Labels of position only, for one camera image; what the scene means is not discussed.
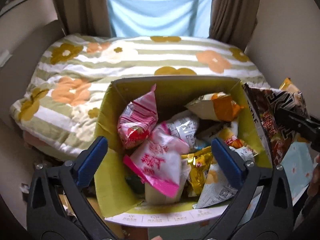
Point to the orange cream snack bag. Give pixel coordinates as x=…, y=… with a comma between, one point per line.
x=227, y=135

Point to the brown curtain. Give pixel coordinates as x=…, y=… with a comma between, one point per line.
x=233, y=21
x=88, y=17

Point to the grey white printed bag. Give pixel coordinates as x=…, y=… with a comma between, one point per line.
x=216, y=189

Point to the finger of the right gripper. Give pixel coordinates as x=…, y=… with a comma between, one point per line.
x=308, y=128

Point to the pink white snack bag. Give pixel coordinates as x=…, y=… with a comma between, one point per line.
x=157, y=160

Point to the person right hand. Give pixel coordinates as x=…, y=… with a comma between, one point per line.
x=314, y=183

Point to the chiffon cake packet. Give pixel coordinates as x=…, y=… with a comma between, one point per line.
x=216, y=106

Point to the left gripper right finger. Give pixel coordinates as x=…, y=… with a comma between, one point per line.
x=273, y=215

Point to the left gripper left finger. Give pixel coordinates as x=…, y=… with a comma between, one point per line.
x=57, y=207

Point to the floral striped quilt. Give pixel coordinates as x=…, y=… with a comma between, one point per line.
x=59, y=110

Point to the left brown curtain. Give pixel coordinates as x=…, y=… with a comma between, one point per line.
x=88, y=17

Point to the yellow gold candy bag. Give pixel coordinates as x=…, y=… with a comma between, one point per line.
x=199, y=163

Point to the blue white snack bag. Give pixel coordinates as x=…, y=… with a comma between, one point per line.
x=184, y=126

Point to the dark brown noodle bag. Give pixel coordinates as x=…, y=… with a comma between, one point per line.
x=264, y=104

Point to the yellow-green cardboard box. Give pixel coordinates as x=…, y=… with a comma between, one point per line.
x=117, y=202

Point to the person left hand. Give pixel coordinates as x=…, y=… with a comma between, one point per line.
x=157, y=238

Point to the light blue window cloth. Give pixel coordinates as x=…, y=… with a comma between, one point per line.
x=132, y=18

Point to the right brown curtain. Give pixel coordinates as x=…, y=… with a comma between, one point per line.
x=233, y=21

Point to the pink striped snack bag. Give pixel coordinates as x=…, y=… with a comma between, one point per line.
x=138, y=119

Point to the grey bed headboard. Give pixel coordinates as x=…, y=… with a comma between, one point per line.
x=16, y=73

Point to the white translucent packet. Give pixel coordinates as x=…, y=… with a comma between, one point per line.
x=154, y=197

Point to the light blue daisy tablecloth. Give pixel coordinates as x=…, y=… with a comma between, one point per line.
x=298, y=167

